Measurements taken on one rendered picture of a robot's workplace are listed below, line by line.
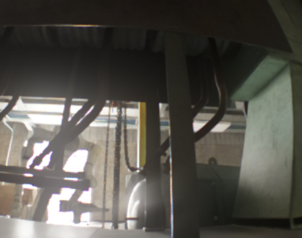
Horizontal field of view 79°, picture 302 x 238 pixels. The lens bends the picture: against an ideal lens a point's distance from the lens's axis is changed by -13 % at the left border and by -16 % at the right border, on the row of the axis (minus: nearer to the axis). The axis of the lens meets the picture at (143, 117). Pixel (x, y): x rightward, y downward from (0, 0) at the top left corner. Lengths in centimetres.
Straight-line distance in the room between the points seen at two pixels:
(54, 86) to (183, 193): 64
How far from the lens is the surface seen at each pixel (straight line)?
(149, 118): 75
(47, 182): 75
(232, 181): 98
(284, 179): 56
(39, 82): 87
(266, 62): 69
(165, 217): 80
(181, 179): 35
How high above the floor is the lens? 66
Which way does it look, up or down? 24 degrees up
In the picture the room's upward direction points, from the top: straight up
